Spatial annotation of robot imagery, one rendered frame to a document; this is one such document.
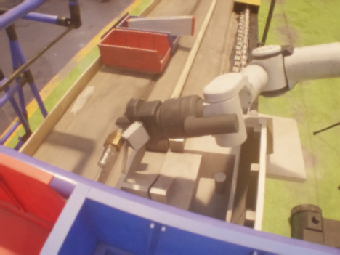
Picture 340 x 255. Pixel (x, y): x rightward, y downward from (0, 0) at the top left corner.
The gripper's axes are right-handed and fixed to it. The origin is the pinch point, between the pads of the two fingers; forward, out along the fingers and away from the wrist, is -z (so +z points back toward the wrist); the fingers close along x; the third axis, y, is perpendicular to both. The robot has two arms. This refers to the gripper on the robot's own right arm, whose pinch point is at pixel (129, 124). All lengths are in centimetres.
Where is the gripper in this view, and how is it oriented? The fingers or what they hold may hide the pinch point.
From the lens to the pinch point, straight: 59.7
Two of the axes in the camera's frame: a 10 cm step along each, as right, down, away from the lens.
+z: 8.8, -1.0, -4.7
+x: 3.9, 7.0, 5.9
